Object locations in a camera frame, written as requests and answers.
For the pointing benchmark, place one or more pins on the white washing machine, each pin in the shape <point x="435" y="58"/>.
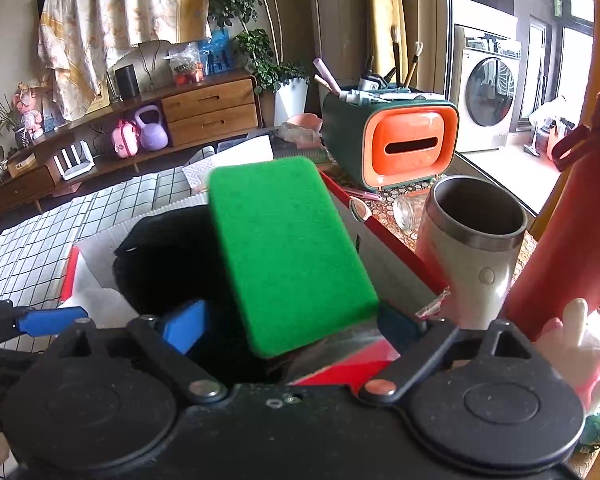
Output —
<point x="485" y="72"/>

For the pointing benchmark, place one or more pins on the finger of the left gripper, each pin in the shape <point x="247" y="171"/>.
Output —
<point x="39" y="323"/>

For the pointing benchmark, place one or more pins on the green potted tree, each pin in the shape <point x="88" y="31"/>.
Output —
<point x="260" y="41"/>

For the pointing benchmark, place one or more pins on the red water bottle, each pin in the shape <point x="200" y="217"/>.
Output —
<point x="565" y="264"/>

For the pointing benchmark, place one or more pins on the clear bag of snacks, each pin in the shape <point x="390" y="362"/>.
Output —
<point x="186" y="65"/>

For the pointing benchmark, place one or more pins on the yellow window curtain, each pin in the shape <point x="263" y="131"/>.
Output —
<point x="388" y="43"/>

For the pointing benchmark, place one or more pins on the purple kettlebell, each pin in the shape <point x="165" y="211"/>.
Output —
<point x="153" y="136"/>

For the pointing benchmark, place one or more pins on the steel white tumbler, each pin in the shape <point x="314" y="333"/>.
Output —
<point x="470" y="235"/>

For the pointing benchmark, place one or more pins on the green scrubbing sponge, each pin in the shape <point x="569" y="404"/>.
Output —
<point x="295" y="274"/>

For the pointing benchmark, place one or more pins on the black white checkered tablecloth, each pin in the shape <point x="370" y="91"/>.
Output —
<point x="34" y="254"/>

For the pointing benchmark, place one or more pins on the black fabric pouch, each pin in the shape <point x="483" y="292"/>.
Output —
<point x="171" y="260"/>

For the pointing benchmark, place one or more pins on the floral cream curtain cloth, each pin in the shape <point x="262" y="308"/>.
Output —
<point x="80" y="40"/>

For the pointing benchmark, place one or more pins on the white wifi router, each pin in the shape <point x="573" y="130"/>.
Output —
<point x="74" y="161"/>

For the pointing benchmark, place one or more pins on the white tall planter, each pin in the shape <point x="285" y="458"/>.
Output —
<point x="290" y="100"/>

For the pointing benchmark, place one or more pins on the green orange tissue organizer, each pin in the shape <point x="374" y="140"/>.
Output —
<point x="401" y="138"/>

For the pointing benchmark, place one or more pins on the pink small case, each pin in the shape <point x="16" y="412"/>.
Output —
<point x="125" y="139"/>

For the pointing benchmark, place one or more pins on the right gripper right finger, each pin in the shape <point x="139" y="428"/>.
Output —
<point x="422" y="346"/>

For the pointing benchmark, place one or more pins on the pink plush doll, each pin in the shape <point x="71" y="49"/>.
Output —
<point x="25" y="103"/>

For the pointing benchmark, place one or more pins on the blue plastic bag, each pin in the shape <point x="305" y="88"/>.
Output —
<point x="216" y="53"/>

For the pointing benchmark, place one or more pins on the wooden tv sideboard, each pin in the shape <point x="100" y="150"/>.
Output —
<point x="217" y="108"/>

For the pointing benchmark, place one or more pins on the red white cardboard box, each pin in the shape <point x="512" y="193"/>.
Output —
<point x="399" y="277"/>

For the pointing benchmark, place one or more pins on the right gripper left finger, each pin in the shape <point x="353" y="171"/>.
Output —
<point x="159" y="348"/>

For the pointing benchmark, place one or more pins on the white tissue pack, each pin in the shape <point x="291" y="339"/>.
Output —
<point x="250" y="151"/>

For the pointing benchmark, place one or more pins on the black cylinder speaker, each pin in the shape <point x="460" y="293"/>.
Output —
<point x="127" y="82"/>

